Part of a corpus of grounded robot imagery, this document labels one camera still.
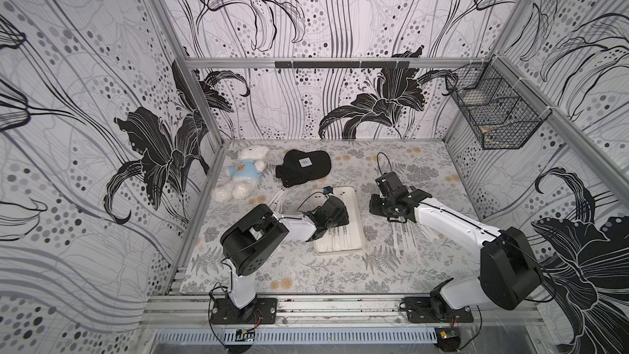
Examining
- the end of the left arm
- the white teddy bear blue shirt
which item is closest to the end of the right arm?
the end of the left arm

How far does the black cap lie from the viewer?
1032 mm

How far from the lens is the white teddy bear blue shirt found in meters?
0.91

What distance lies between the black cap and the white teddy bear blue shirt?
0.09 metres

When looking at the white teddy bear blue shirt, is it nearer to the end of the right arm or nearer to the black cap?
the black cap

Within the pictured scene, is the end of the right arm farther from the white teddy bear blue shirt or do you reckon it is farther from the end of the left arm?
the white teddy bear blue shirt

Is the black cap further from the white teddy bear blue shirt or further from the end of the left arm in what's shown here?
the end of the left arm
